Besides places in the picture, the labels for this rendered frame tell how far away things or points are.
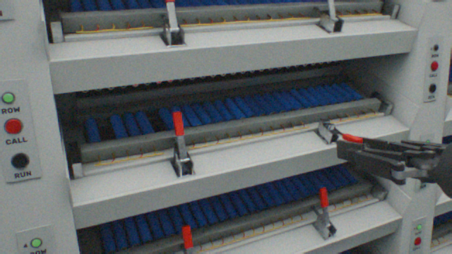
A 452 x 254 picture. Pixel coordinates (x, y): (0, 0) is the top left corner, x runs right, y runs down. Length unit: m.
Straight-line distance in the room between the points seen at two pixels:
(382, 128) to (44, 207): 0.58
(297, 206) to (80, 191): 0.41
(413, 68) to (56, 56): 0.60
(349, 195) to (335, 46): 0.34
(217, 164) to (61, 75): 0.26
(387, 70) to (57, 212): 0.64
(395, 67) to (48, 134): 0.62
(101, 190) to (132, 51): 0.19
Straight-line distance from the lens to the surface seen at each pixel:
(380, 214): 0.88
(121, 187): 0.57
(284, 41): 0.60
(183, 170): 0.59
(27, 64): 0.51
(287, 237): 0.77
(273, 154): 0.65
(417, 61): 0.79
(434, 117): 0.87
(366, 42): 0.70
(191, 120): 0.67
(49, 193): 0.55
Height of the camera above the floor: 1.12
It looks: 15 degrees down
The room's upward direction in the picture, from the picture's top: 2 degrees counter-clockwise
